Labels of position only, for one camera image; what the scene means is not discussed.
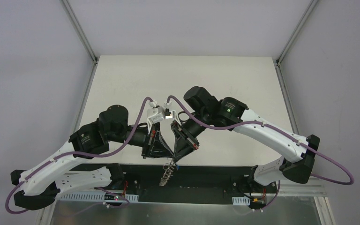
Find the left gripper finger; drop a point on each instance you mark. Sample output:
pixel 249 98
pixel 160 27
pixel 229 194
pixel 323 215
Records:
pixel 159 154
pixel 160 143

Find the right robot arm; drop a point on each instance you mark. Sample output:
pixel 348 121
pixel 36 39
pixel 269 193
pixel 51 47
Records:
pixel 297 151

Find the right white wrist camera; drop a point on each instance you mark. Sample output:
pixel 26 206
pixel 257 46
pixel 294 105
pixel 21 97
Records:
pixel 168 113

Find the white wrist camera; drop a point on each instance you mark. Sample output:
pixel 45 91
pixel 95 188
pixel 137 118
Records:
pixel 168 113
pixel 155 114

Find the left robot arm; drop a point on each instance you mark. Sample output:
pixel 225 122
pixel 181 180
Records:
pixel 40 186

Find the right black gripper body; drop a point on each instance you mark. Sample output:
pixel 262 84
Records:
pixel 185 136

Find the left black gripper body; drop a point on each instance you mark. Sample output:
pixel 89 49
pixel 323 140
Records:
pixel 148 144

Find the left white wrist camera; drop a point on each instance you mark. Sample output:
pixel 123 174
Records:
pixel 155 114

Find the left aluminium frame post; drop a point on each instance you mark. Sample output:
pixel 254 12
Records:
pixel 79 30

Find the metal disc with keyrings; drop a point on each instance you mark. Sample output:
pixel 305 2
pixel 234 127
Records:
pixel 169 169

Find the aluminium frame post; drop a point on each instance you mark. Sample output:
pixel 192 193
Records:
pixel 297 30
pixel 79 30

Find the right aluminium frame post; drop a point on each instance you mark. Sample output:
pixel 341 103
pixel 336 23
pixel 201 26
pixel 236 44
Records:
pixel 297 30

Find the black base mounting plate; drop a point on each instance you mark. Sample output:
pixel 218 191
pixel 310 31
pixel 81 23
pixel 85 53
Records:
pixel 190 184

